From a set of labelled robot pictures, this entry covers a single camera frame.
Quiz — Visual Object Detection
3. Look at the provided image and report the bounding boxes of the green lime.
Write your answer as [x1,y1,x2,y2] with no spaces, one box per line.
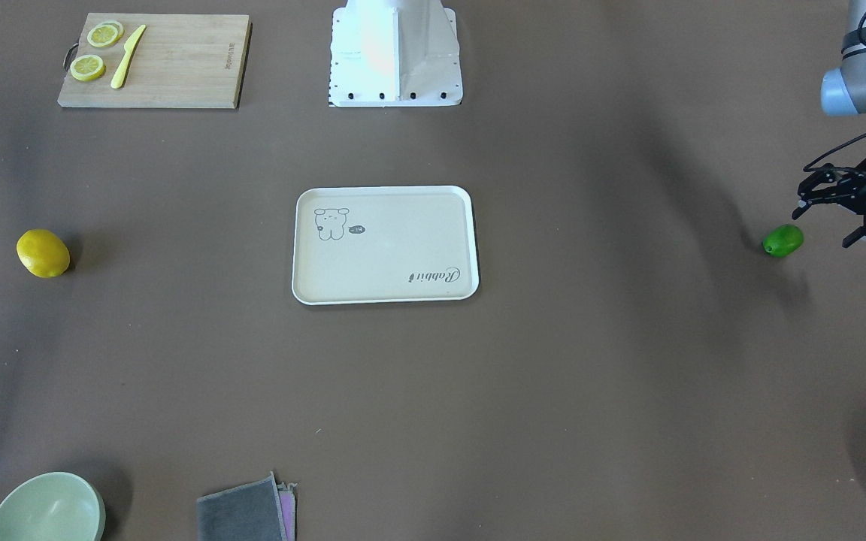
[761,225,804,259]

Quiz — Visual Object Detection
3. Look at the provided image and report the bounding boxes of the yellow lemon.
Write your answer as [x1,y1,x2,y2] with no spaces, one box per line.
[15,228,70,278]

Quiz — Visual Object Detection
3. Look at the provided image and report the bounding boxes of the cream rabbit tray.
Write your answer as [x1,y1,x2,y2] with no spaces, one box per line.
[292,186,479,306]

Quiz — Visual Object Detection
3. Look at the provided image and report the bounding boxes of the grey folded cloth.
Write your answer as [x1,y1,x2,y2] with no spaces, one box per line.
[196,472,298,540]

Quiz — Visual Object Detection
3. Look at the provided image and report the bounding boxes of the wooden cutting board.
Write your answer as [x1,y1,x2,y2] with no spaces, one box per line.
[57,11,252,109]

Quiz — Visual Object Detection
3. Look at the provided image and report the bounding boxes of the yellow plastic knife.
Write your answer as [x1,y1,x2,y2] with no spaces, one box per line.
[110,24,147,89]

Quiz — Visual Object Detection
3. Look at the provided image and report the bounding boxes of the lemon slice far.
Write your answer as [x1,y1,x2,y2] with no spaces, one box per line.
[86,20,124,48]

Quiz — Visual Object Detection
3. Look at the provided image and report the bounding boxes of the lemon slice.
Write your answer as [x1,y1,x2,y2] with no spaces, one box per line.
[68,54,106,82]
[86,20,124,48]

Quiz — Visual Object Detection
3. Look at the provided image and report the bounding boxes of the lemon slice near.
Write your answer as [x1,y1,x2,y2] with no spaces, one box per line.
[68,54,106,82]

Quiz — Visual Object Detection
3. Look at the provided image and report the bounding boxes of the light green bowl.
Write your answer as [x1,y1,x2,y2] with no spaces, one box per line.
[0,472,106,540]

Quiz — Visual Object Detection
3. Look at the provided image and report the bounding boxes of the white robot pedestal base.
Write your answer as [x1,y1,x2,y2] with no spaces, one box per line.
[328,1,464,107]

